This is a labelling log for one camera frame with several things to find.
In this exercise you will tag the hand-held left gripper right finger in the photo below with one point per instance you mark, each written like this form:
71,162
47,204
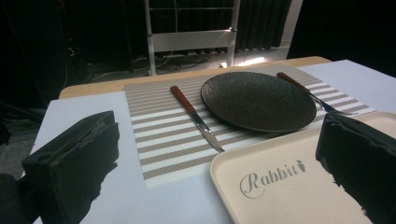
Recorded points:
361,149

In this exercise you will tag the dark round textured plate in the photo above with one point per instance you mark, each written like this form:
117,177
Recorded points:
258,101

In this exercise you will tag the beige plastic tray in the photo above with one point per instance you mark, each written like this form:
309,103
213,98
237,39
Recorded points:
286,183

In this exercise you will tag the striped woven placemat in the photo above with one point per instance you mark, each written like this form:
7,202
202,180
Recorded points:
168,133

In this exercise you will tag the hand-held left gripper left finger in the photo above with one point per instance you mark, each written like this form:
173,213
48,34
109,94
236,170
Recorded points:
68,174

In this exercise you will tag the white metal stand frame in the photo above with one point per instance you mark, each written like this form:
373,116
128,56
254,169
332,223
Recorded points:
190,40

